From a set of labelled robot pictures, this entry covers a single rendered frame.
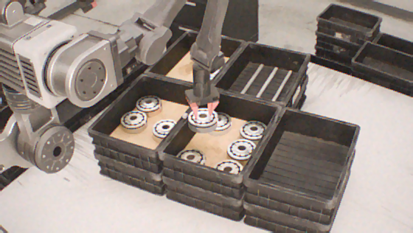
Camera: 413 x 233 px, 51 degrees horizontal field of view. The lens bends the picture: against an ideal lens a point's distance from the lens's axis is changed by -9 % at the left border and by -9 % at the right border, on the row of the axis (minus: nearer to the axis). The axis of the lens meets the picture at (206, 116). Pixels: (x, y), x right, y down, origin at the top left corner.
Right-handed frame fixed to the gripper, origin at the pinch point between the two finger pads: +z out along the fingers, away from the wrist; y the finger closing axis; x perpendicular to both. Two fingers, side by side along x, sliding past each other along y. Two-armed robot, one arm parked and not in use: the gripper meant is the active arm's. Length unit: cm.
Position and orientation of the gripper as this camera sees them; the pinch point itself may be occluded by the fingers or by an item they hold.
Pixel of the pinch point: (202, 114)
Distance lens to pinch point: 164.1
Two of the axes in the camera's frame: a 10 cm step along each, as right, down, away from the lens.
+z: 0.2, 8.0, 6.0
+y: -9.5, 2.1, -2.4
